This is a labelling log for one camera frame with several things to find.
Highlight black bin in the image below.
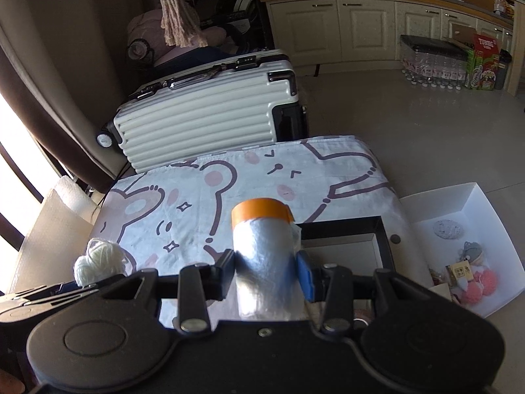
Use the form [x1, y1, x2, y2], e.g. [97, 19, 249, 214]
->
[494, 49, 513, 90]

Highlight white ribbed suitcase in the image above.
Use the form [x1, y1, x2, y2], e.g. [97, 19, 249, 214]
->
[96, 49, 309, 173]

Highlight orange-capped plastic film roll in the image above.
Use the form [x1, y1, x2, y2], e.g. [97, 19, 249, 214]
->
[230, 198, 306, 323]

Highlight small gold box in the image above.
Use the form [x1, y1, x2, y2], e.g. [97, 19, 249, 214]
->
[445, 260, 472, 286]

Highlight black box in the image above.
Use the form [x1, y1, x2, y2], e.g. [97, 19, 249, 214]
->
[295, 215, 396, 289]

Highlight brown curtain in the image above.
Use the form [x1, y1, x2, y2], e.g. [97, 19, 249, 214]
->
[0, 20, 132, 198]

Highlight pack of water bottles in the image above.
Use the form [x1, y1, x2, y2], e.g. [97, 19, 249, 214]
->
[400, 35, 472, 91]

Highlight hanging rope mop head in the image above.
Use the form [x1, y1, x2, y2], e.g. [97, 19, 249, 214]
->
[158, 0, 210, 48]

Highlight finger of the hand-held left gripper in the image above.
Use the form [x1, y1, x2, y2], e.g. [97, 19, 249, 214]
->
[53, 273, 132, 297]

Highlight white cardboard box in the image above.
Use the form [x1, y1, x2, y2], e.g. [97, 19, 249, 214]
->
[398, 181, 525, 318]

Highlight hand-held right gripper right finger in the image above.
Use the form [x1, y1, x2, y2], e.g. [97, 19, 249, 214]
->
[296, 250, 436, 334]

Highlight beige curtain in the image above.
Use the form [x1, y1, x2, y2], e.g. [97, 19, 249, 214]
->
[0, 0, 138, 103]

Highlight cartoon printed bedsheet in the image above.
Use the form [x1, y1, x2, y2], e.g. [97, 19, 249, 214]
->
[84, 135, 433, 329]

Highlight red carton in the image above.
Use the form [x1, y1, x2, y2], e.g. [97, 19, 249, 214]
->
[472, 33, 501, 56]

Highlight white yarn ball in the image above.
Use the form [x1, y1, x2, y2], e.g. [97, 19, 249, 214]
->
[73, 237, 128, 287]

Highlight black equipment rack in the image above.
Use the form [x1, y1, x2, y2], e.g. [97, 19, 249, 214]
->
[184, 0, 275, 52]

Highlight cream kitchen cabinet row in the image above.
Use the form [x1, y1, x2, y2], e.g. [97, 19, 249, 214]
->
[260, 0, 515, 87]

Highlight grey round disc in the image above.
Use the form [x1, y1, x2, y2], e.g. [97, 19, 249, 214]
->
[434, 219, 465, 239]

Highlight grey keychain toy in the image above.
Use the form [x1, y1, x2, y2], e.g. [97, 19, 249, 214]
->
[459, 241, 485, 264]

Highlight green carton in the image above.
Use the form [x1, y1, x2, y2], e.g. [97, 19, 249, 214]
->
[465, 49, 499, 91]

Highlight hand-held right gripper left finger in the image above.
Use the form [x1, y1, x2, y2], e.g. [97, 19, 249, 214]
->
[98, 248, 239, 334]

